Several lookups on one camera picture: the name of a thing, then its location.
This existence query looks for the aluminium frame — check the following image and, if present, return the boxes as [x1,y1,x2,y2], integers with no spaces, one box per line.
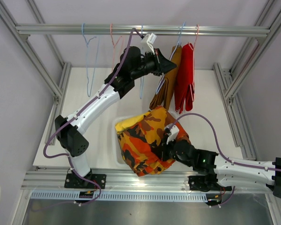
[0,0,281,202]

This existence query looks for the white plastic basket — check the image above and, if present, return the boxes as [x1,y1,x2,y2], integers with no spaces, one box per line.
[111,114,141,167]

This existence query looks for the blue hanger of brown trousers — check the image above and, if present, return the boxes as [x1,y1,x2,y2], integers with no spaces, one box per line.
[155,21,186,94]

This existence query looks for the pink hanger of red trousers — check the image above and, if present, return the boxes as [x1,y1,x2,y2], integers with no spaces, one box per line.
[188,24,199,101]

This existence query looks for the red trousers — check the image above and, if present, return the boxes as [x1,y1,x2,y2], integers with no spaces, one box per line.
[174,43,195,114]

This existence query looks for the yellow trousers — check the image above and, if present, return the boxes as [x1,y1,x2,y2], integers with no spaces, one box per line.
[115,111,150,135]

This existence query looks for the pink hanger of yellow camouflage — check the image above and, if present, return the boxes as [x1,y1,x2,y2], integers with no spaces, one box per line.
[110,23,125,69]

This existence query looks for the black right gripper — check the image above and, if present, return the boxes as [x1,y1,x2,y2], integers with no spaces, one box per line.
[151,136,192,167]

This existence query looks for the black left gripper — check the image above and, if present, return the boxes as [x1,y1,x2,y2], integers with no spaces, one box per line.
[131,48,177,80]

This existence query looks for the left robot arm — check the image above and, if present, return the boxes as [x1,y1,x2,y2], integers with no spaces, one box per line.
[55,46,177,189]

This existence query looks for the blue hanger of orange camouflage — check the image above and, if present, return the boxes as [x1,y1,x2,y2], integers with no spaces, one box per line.
[139,25,144,99]

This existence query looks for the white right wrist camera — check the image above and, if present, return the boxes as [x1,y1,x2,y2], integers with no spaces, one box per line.
[165,124,179,144]

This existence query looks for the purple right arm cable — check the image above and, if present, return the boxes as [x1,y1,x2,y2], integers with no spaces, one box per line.
[165,112,281,208]

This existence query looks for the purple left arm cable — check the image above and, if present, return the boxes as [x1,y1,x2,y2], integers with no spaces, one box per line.
[42,27,146,207]

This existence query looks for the slotted cable duct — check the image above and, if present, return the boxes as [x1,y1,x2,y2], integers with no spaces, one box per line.
[30,190,207,203]

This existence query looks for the orange brown camouflage trousers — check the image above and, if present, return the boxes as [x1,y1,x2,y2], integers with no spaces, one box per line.
[117,105,192,178]

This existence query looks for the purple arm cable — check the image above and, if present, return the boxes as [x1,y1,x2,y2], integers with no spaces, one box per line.
[165,112,281,208]
[42,27,146,207]

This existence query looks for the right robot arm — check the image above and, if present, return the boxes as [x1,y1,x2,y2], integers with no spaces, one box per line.
[154,138,281,199]

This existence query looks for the blue hanger of yellow trousers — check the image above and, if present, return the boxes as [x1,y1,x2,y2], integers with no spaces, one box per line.
[81,23,101,97]

